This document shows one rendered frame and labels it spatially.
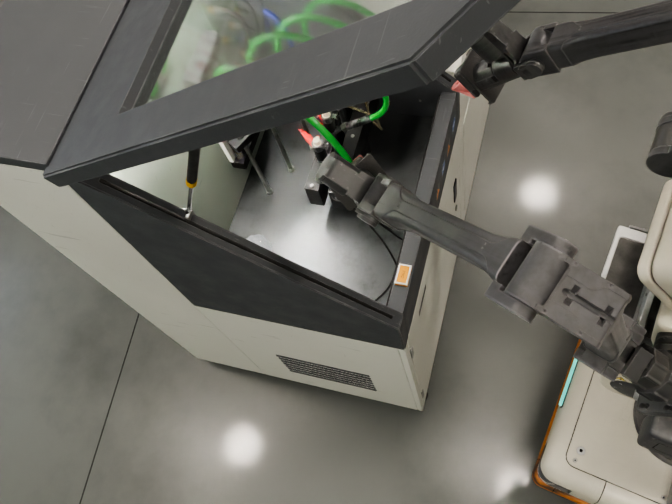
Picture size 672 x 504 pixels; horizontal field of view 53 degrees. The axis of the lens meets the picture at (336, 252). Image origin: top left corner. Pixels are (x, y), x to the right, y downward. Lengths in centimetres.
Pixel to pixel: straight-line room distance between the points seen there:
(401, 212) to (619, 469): 131
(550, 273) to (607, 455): 137
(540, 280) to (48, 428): 232
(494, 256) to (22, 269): 258
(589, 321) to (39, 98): 102
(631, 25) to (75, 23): 101
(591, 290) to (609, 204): 193
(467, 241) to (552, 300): 16
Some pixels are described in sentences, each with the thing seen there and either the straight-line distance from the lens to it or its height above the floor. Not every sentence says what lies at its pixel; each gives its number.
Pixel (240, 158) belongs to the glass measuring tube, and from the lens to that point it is 180.
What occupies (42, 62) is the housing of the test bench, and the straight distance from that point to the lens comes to 144.
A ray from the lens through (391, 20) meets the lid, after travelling 73.
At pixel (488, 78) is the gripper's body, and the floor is 132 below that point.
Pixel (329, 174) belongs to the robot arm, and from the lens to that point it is 116.
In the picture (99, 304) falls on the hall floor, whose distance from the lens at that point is 295.
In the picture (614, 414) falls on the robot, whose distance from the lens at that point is 220.
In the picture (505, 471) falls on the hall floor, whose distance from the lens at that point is 242.
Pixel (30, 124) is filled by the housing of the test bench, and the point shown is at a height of 150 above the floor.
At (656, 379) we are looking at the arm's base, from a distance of 124.
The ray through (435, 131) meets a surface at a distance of 176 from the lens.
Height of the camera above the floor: 239
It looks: 63 degrees down
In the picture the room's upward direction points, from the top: 23 degrees counter-clockwise
